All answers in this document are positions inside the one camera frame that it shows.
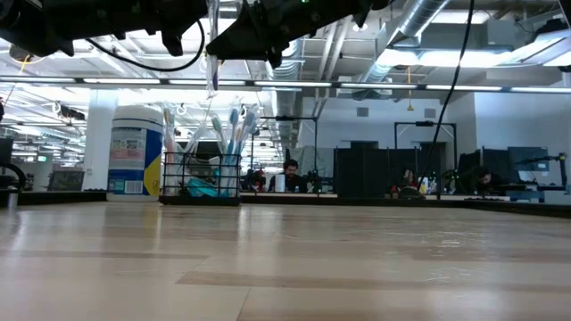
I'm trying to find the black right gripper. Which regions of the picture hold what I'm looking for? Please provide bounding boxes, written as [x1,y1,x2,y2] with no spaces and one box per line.
[205,0,375,71]

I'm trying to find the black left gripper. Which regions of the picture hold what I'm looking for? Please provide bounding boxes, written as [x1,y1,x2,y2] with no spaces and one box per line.
[66,0,210,58]

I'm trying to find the white toothbrush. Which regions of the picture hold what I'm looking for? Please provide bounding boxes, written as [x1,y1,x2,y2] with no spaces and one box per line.
[178,100,213,195]

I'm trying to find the long ceiling light strip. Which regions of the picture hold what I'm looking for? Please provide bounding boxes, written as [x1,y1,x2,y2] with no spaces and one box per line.
[0,76,571,94]

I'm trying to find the white blue yellow wipes canister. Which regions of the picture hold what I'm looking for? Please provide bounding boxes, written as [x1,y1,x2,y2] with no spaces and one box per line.
[106,105,164,202]

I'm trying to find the white column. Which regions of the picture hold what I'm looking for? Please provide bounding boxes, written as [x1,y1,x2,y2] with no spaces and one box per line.
[82,88,120,192]

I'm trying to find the wooden desk grey legs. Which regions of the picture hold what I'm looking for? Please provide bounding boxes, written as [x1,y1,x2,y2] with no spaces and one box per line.
[240,191,339,200]

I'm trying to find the black ceiling dome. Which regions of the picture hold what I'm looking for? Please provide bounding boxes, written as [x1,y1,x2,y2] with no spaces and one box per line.
[8,43,35,63]

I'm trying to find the black room partition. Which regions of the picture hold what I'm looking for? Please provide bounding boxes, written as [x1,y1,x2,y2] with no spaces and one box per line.
[333,141,457,199]

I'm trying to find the dark screen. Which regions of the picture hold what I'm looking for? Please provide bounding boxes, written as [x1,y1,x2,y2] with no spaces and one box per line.
[47,170,86,193]

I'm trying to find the black ledge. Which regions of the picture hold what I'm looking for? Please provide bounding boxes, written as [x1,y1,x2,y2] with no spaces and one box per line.
[17,190,109,208]

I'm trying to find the black curved tube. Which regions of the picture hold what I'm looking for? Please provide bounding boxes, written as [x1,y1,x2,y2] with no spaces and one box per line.
[0,162,27,210]

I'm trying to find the silver ventilation duct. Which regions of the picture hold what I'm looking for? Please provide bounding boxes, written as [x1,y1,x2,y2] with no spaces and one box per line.
[266,39,305,151]
[356,0,452,86]

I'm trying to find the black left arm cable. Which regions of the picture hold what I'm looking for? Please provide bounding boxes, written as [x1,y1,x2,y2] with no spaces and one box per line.
[84,20,206,73]

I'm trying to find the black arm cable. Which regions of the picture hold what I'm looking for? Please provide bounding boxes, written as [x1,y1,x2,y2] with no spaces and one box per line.
[84,20,206,73]
[418,0,476,180]

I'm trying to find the black metal frame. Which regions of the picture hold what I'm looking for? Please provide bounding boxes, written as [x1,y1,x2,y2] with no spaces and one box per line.
[393,120,459,179]
[258,115,319,188]

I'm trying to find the black wire rack caddy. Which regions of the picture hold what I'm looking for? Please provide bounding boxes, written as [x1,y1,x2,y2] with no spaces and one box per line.
[159,151,244,207]

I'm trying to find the yellow hanging cord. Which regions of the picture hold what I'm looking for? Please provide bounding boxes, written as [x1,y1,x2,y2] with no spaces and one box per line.
[405,66,415,113]

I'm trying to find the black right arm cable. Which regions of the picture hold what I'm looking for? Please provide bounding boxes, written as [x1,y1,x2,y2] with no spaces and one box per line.
[418,0,476,180]

